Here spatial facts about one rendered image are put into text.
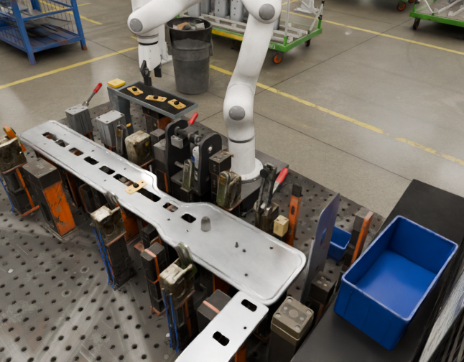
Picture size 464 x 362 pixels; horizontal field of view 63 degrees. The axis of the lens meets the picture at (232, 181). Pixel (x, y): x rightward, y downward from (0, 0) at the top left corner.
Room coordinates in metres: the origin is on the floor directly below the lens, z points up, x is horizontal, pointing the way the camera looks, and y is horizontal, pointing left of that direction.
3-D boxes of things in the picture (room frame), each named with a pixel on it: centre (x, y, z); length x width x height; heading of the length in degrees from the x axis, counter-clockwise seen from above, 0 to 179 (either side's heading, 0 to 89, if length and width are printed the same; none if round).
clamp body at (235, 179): (1.06, 0.00, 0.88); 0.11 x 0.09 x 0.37; 142
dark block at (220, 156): (1.12, 0.04, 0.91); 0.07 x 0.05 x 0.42; 142
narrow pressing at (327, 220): (0.63, -0.22, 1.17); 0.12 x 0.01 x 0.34; 142
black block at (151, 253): (0.79, 0.24, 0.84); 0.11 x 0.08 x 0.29; 142
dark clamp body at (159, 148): (1.27, 0.26, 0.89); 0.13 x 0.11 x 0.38; 142
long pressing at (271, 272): (1.10, 0.37, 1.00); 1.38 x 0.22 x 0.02; 52
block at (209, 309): (0.61, 0.04, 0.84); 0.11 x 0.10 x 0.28; 142
